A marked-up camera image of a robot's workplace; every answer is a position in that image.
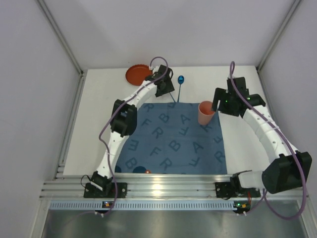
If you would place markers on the aluminium mounting rail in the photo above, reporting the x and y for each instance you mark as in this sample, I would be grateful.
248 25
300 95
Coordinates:
142 186

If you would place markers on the right corner frame post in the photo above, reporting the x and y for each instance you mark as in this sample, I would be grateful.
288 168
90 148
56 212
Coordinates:
295 4

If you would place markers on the perforated cable duct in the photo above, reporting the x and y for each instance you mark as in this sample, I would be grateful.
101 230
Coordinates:
149 205

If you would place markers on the blue metallic spoon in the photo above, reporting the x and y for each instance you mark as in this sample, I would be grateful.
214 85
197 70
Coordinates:
180 81

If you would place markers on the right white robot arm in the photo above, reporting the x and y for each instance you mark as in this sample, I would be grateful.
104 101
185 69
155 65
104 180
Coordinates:
288 167

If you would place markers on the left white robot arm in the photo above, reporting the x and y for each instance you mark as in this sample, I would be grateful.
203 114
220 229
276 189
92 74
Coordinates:
123 123

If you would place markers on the corner frame post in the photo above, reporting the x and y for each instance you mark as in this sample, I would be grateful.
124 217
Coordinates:
60 36
295 4

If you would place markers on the left corner frame post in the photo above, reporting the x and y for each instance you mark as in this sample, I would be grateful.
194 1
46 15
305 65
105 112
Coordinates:
60 36

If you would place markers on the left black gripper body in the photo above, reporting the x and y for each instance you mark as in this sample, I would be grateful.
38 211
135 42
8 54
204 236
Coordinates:
166 87

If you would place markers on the blue lettered placemat cloth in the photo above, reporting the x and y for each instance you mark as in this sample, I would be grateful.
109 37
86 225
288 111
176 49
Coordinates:
169 140

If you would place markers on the orange-red plate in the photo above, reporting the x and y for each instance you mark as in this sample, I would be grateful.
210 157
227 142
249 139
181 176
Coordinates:
136 74

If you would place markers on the pink plastic cup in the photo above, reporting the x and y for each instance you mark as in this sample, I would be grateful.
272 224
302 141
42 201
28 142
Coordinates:
205 112

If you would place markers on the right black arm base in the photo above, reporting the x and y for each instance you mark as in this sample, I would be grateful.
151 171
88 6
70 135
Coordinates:
226 190

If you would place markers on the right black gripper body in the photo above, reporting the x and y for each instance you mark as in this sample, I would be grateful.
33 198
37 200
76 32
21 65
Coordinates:
220 99

